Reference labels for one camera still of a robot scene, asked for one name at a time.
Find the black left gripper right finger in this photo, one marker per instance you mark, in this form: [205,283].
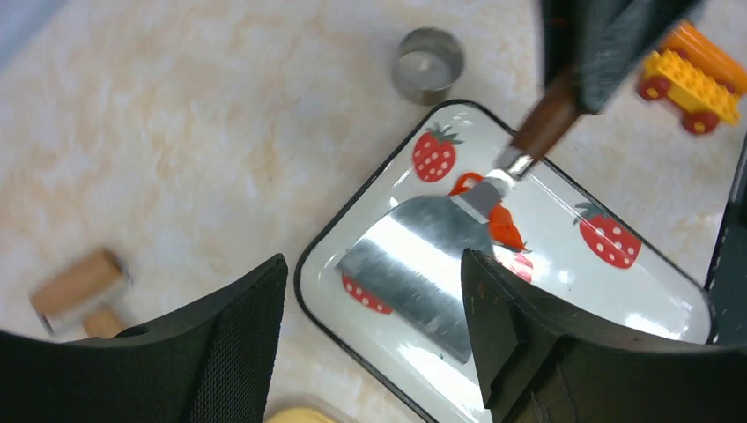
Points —
[542,359]

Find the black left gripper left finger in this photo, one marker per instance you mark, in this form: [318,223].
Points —
[208,361]

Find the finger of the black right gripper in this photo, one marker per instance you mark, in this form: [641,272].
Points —
[600,42]

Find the yellow plastic tray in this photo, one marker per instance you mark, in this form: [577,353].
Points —
[299,415]

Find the orange dough scrap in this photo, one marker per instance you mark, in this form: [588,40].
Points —
[500,222]

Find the wooden pastry roller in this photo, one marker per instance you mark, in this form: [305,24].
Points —
[84,295]

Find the steel scraper wooden handle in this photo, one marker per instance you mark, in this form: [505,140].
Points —
[411,257]

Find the yellow red toy block car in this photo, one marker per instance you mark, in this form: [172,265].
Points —
[704,103]

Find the white strawberry enamel tray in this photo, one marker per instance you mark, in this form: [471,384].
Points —
[577,250]

